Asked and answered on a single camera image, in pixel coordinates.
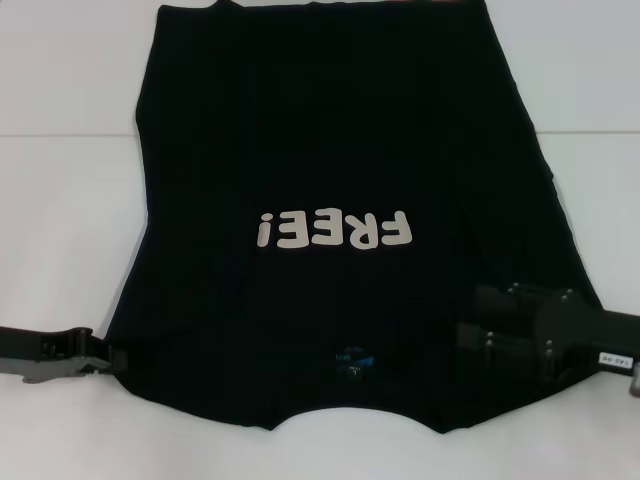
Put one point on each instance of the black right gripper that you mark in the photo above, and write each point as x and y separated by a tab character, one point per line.
585	330

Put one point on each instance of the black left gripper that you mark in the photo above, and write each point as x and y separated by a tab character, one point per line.
35	350

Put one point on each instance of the black shirt with FREE print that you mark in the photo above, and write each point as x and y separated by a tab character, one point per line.
340	150

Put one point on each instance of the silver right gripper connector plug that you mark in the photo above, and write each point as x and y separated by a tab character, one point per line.
636	379

